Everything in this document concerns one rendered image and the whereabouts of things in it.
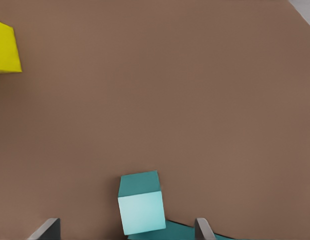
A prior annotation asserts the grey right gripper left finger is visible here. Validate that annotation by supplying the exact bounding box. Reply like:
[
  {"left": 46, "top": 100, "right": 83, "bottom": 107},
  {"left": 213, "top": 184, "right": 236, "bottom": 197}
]
[{"left": 26, "top": 217, "right": 62, "bottom": 240}]

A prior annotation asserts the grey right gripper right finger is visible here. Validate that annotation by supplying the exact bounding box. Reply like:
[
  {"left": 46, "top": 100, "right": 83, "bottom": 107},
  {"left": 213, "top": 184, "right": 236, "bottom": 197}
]
[{"left": 194, "top": 217, "right": 218, "bottom": 240}]

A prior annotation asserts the yellow cube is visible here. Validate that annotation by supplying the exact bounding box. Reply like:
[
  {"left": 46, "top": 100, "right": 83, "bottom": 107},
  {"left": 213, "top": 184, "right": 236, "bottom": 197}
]
[{"left": 0, "top": 19, "right": 23, "bottom": 75}]

